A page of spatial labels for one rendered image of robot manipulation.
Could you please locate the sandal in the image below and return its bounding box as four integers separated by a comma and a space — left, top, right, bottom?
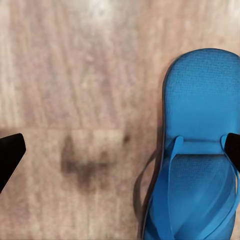
142, 48, 240, 240

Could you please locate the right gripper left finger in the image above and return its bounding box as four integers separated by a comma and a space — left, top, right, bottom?
0, 133, 26, 193

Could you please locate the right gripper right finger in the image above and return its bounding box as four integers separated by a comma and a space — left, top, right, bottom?
224, 132, 240, 174

